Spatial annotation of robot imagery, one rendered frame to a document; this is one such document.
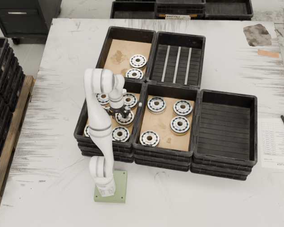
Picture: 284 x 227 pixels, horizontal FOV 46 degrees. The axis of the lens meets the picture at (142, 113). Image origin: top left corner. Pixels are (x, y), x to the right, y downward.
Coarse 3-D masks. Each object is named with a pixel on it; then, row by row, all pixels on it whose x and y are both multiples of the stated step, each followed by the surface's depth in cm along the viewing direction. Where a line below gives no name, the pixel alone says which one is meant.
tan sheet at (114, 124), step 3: (132, 93) 194; (135, 93) 194; (138, 96) 193; (138, 99) 192; (135, 108) 188; (111, 111) 188; (132, 111) 187; (135, 111) 187; (111, 117) 186; (87, 120) 185; (111, 120) 184; (114, 120) 184; (87, 123) 184; (114, 123) 183; (114, 126) 182; (117, 126) 182; (132, 126) 182; (129, 129) 181; (84, 135) 180; (120, 135) 179
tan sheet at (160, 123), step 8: (152, 96) 192; (168, 104) 189; (192, 104) 189; (168, 112) 186; (144, 120) 184; (152, 120) 184; (160, 120) 184; (168, 120) 183; (144, 128) 181; (152, 128) 181; (160, 128) 181; (168, 128) 181; (160, 136) 178; (168, 136) 178; (176, 136) 178; (184, 136) 178; (160, 144) 176; (168, 144) 176; (176, 144) 175; (184, 144) 175
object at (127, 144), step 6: (144, 84) 185; (84, 102) 179; (138, 102) 178; (84, 108) 177; (138, 108) 176; (78, 120) 173; (78, 126) 171; (132, 132) 170; (78, 138) 168; (84, 138) 167; (90, 138) 167; (132, 138) 167; (114, 144) 167; (120, 144) 166; (126, 144) 165; (132, 144) 167
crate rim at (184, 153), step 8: (144, 88) 183; (184, 88) 182; (192, 88) 182; (144, 96) 180; (136, 128) 170; (136, 136) 167; (192, 136) 166; (136, 144) 165; (192, 144) 164; (168, 152) 164; (176, 152) 162; (184, 152) 162; (192, 152) 162
